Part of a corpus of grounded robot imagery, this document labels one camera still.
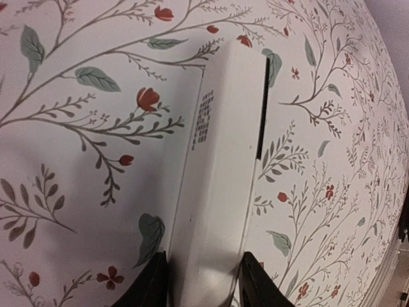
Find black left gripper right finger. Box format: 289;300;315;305
238;251;295;307

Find white remote control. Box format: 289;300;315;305
168;42;269;306

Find floral patterned table mat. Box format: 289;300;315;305
1;1;408;306

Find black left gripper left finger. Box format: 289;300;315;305
112;251;169;307

